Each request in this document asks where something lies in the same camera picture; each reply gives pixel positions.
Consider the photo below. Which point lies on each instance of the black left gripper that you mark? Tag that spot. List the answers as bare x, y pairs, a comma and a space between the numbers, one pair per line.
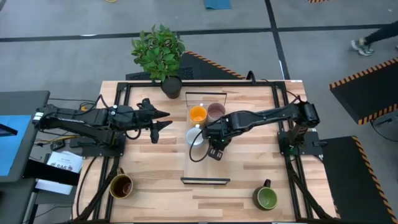
140, 117

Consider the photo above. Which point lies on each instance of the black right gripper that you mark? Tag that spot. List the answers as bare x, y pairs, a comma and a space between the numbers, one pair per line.
221, 130

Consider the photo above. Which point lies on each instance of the white green patterned mug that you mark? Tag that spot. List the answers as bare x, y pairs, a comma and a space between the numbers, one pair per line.
193, 137

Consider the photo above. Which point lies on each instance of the yellow mug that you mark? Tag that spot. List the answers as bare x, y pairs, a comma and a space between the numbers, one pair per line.
198, 114

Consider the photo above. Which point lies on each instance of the dark mug pink inside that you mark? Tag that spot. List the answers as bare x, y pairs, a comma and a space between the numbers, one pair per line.
216, 111

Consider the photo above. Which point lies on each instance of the teal glazed mug brown inside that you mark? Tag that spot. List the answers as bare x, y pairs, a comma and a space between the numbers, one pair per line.
122, 187

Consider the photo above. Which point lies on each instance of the black mug green inside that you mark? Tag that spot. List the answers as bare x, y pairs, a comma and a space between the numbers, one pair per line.
265, 198

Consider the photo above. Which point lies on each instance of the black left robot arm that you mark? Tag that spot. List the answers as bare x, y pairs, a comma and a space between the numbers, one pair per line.
77, 119

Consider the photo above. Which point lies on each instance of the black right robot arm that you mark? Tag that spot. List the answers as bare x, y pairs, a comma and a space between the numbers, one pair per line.
264, 116

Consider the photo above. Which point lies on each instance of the green plant in black pot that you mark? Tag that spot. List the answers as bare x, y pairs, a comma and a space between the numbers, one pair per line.
160, 53

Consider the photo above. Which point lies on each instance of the black hazard striped floor mat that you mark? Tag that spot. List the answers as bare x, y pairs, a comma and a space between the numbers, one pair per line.
351, 180
367, 93
202, 67

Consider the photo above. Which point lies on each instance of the white printed paper sheet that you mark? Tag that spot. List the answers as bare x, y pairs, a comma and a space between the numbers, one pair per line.
65, 161

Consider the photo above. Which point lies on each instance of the plain white paper sheet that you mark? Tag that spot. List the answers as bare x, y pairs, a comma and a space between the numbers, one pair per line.
53, 186

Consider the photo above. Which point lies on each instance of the blue floor mat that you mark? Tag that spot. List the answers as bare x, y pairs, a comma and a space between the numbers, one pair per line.
217, 3

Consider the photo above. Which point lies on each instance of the blue screen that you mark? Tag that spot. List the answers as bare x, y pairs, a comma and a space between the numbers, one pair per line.
12, 149

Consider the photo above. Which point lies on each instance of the person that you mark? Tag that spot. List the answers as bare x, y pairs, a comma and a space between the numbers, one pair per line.
379, 34

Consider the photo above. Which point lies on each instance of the black frame clear shelf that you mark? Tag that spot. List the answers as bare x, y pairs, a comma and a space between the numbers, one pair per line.
205, 180

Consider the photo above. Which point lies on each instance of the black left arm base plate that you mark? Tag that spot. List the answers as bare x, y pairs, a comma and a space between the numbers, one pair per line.
93, 151

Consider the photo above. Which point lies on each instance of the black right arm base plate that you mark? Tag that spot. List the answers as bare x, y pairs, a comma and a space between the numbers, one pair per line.
311, 143

